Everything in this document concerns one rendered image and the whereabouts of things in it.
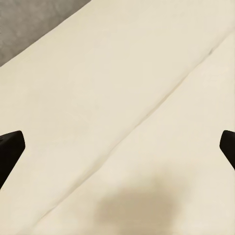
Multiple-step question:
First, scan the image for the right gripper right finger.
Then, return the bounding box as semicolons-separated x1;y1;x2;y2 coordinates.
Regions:
219;130;235;170

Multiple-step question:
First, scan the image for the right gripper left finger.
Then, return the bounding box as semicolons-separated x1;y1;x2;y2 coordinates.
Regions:
0;130;25;189

